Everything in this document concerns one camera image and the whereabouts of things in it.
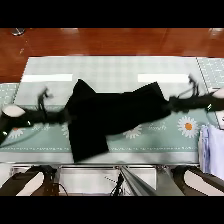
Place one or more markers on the pale blue garment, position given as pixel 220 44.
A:
pixel 213 150

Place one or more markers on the silver frame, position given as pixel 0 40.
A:
pixel 140 186

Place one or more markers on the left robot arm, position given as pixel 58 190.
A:
pixel 20 120

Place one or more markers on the black T-shirt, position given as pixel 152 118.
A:
pixel 100 116

